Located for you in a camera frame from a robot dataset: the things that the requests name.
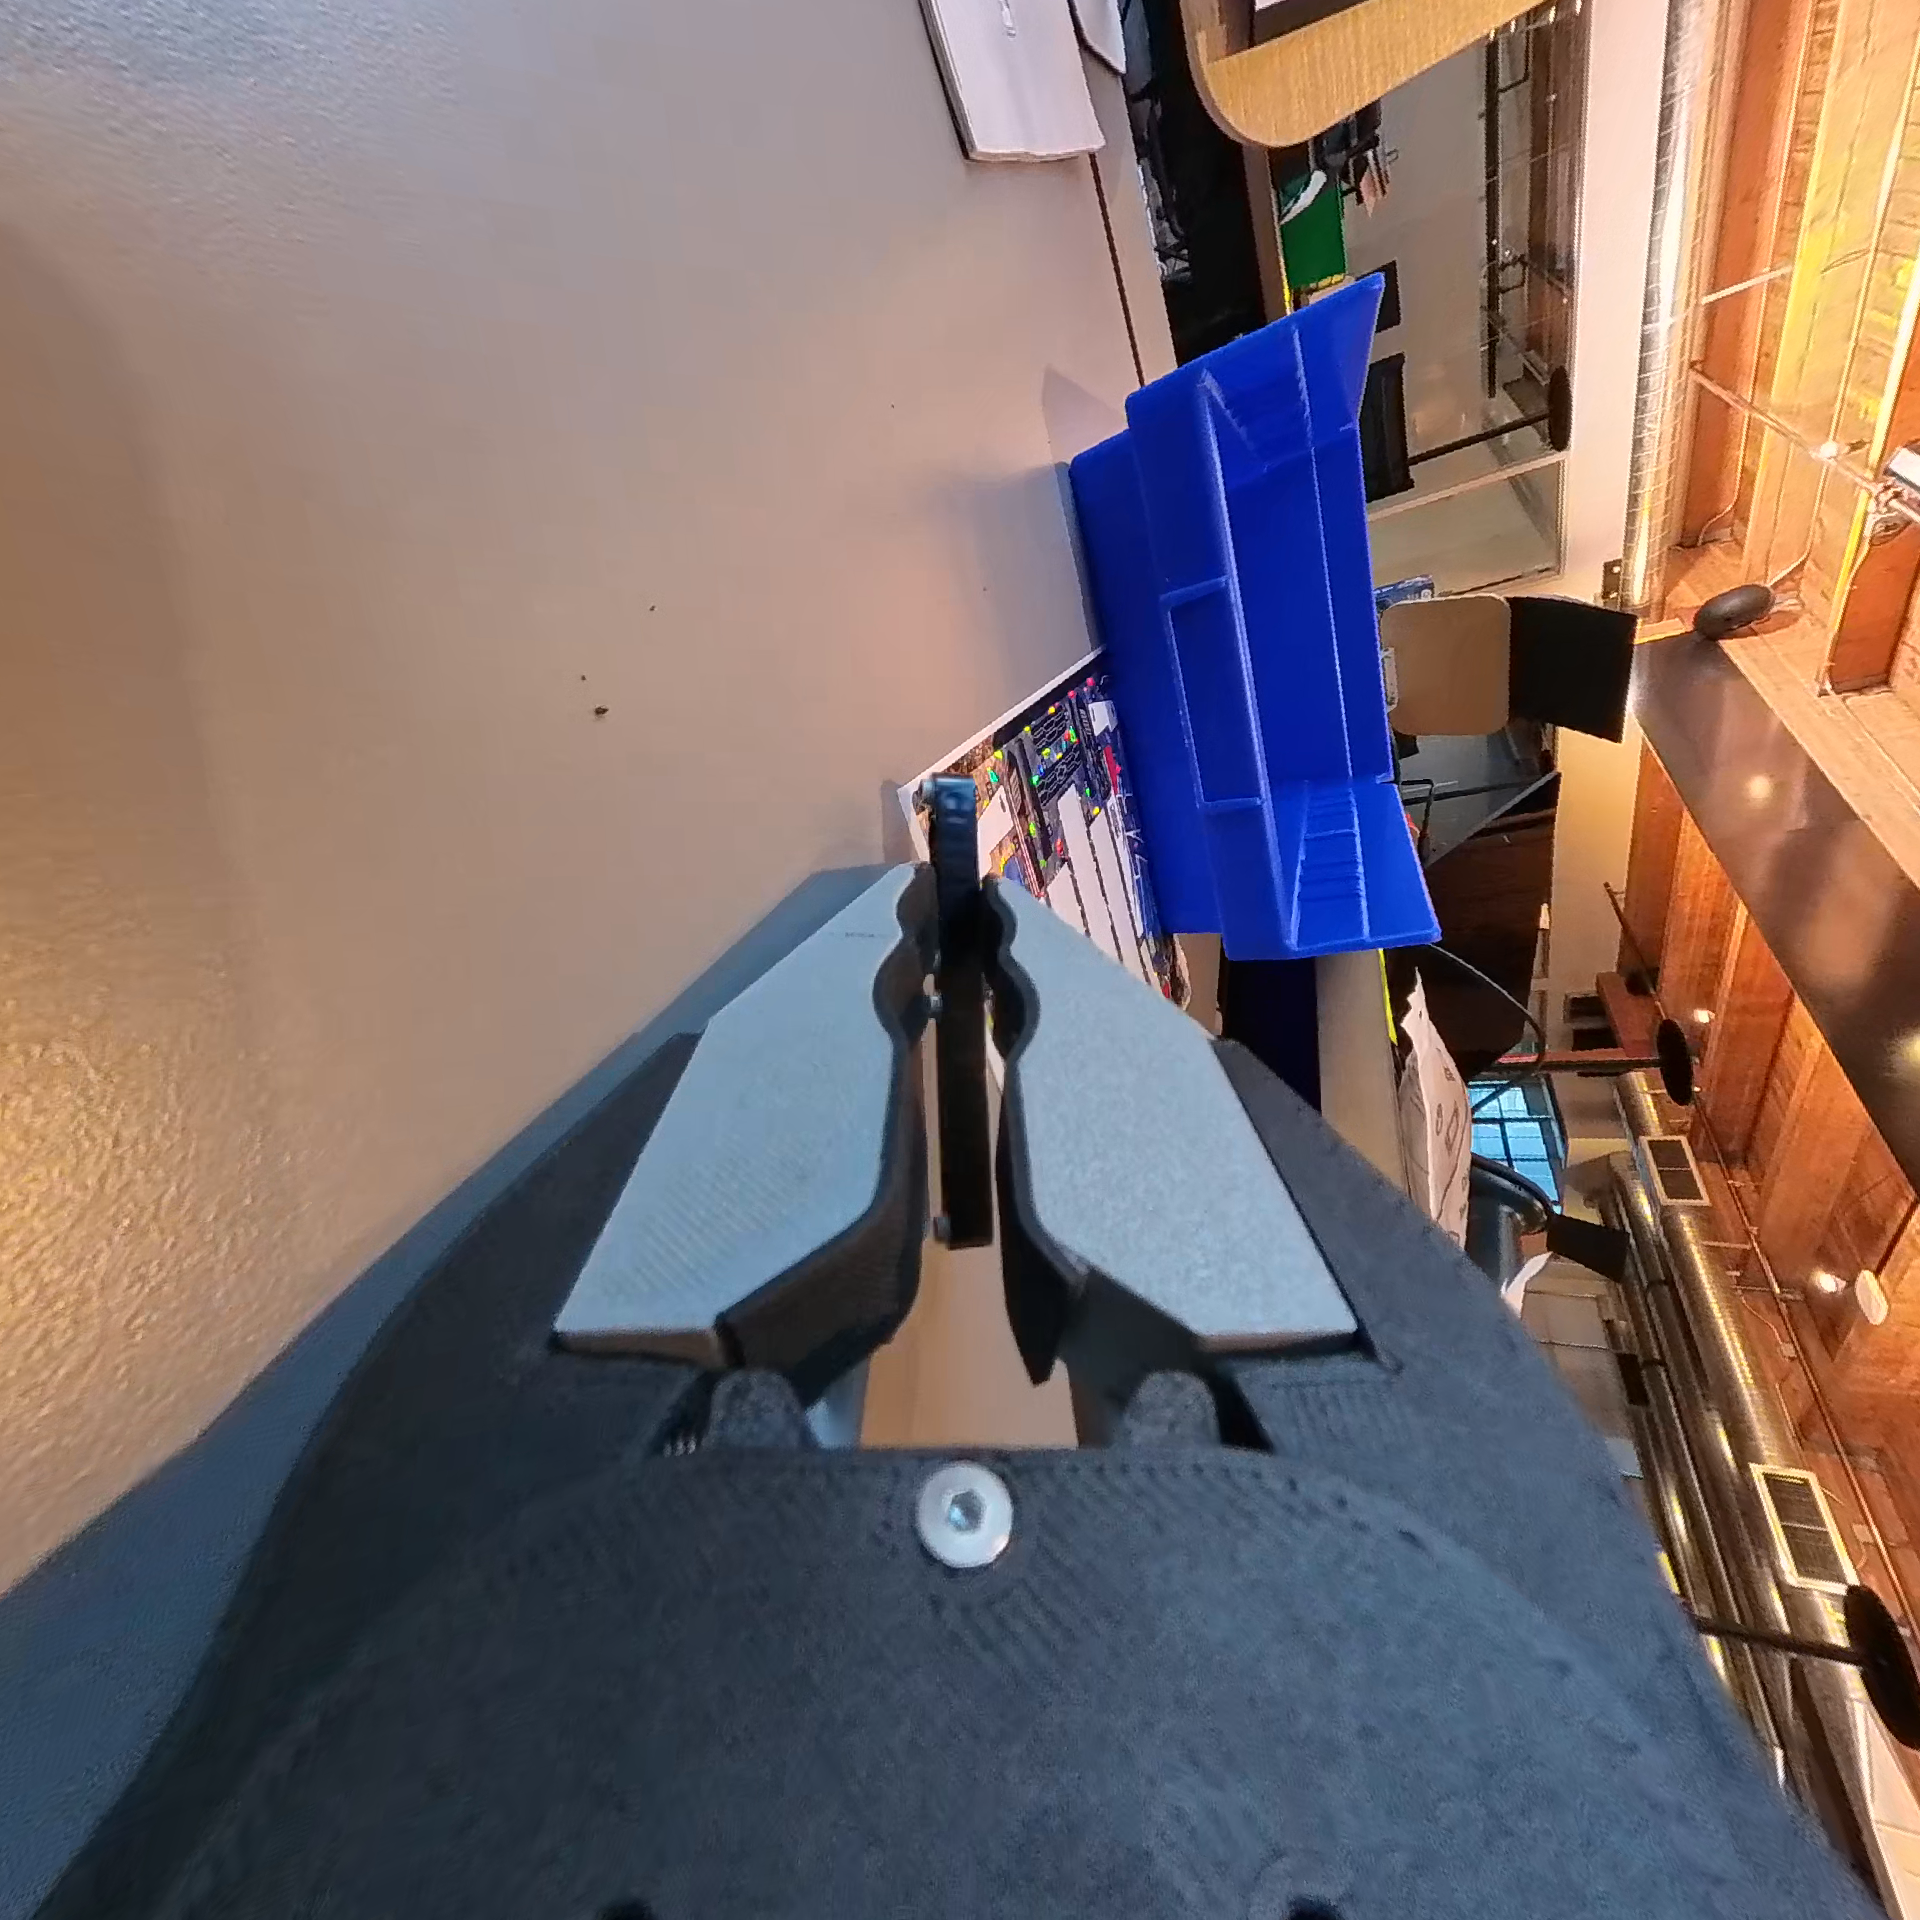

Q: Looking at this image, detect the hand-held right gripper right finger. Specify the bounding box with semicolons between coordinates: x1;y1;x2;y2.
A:
978;878;1369;1441

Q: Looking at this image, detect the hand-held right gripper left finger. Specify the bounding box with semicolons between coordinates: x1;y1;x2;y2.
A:
551;862;934;1412

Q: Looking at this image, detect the black plastic part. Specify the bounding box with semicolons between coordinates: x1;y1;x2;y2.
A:
919;773;1004;1255

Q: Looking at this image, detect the illustrated instruction booklet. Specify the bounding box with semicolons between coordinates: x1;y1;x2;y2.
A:
897;644;1220;1038

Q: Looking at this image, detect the white printed bag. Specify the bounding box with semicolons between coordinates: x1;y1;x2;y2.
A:
1395;972;1482;1249

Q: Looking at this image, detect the dark brown cabinet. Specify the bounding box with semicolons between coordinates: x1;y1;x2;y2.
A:
1414;767;1565;1040

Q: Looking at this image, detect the black pole with round disc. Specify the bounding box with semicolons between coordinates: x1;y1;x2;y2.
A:
1409;359;1580;470
1499;1013;1700;1109
1691;1581;1920;1709

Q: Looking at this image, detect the blue plastic tray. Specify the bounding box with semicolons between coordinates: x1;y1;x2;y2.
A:
1069;273;1445;961

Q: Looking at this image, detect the wooden chair with black backrest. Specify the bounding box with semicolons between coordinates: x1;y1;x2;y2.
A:
1377;591;1641;745

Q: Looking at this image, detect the green sign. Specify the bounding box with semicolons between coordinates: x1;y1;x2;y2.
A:
1276;150;1356;296

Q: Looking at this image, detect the white paper sheet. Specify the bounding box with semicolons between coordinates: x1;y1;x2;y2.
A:
914;0;1114;164

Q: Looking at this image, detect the round wooden table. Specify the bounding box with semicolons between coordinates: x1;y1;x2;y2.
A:
1182;0;1562;152

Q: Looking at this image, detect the silver metal duct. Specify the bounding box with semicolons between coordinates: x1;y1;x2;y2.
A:
1603;1072;1863;1920

